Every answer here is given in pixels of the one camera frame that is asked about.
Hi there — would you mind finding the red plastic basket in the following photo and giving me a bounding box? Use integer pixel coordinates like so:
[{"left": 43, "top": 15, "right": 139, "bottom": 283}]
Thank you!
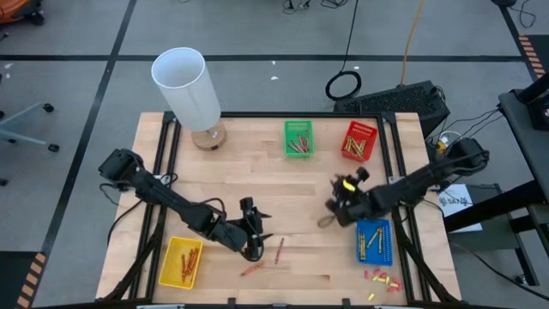
[{"left": 341, "top": 120, "right": 379, "bottom": 163}]

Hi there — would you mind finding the grey office chair base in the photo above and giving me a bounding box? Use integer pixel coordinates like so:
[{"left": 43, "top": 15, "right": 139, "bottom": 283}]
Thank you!
[{"left": 0, "top": 101, "right": 61, "bottom": 154}]

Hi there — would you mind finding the black table frame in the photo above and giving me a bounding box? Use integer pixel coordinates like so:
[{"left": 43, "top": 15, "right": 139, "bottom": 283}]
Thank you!
[{"left": 102, "top": 110, "right": 451, "bottom": 309}]

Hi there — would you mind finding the yellow plastic basket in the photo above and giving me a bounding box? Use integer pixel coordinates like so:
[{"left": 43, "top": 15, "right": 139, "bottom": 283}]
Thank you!
[{"left": 158, "top": 236, "right": 205, "bottom": 290}]

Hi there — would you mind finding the black hanging cable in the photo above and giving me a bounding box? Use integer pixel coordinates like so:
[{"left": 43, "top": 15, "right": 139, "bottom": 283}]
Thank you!
[{"left": 324, "top": 0, "right": 363, "bottom": 102}]

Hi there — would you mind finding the black cable bundle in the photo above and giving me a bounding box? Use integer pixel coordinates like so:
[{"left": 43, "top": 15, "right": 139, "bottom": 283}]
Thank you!
[{"left": 281, "top": 0, "right": 348, "bottom": 10}]

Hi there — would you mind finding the black side table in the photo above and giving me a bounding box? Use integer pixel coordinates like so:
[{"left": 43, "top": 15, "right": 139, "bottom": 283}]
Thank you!
[{"left": 443, "top": 72, "right": 549, "bottom": 287}]

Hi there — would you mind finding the blue plastic basket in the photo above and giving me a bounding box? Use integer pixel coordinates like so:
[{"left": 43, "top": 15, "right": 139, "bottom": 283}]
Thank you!
[{"left": 355, "top": 218, "right": 394, "bottom": 267}]

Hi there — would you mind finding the yellow hanging cable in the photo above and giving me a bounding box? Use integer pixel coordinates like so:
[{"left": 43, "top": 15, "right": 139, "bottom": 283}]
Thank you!
[{"left": 400, "top": 0, "right": 426, "bottom": 87}]

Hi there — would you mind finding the orange object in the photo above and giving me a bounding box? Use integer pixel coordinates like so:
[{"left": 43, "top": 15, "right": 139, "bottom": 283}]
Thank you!
[{"left": 0, "top": 0, "right": 45, "bottom": 25}]

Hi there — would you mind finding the white printed paper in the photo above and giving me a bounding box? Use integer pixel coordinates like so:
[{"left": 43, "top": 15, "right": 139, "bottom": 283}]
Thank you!
[{"left": 436, "top": 183, "right": 485, "bottom": 233}]

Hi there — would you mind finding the green plastic basket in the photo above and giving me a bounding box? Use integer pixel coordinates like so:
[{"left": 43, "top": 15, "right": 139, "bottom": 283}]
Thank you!
[{"left": 283, "top": 119, "right": 317, "bottom": 158}]

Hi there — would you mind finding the white lamp with wooden base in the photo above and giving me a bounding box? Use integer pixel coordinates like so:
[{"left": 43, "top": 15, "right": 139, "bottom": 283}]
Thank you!
[{"left": 150, "top": 46, "right": 227, "bottom": 152}]

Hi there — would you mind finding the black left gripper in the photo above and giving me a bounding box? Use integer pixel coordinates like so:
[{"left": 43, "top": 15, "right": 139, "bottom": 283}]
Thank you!
[{"left": 233, "top": 209, "right": 275, "bottom": 258}]

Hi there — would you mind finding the black floor cable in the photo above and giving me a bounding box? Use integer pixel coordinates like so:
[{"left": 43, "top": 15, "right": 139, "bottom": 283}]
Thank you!
[{"left": 449, "top": 242, "right": 549, "bottom": 301}]

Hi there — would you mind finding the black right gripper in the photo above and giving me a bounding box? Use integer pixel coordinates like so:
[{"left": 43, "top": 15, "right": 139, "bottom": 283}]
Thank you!
[{"left": 323, "top": 173, "right": 377, "bottom": 228}]

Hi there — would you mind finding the black computer tower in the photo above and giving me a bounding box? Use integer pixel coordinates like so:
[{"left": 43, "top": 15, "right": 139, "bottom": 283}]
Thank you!
[{"left": 333, "top": 80, "right": 451, "bottom": 139}]

